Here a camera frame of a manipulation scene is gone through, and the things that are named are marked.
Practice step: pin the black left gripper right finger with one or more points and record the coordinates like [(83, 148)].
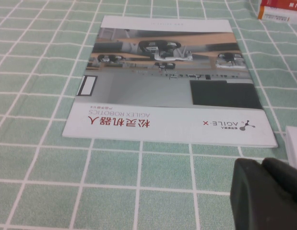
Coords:
[(287, 177)]

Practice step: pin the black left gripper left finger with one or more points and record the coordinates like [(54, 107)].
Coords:
[(253, 203)]

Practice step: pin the AgileX brochure with red title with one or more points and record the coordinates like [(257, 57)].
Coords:
[(162, 95)]

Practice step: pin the red and white box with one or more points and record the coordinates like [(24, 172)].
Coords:
[(273, 15)]

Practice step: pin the red map cover book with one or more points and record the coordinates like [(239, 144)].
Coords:
[(280, 4)]

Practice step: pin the green checked tablecloth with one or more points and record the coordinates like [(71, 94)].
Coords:
[(66, 187)]

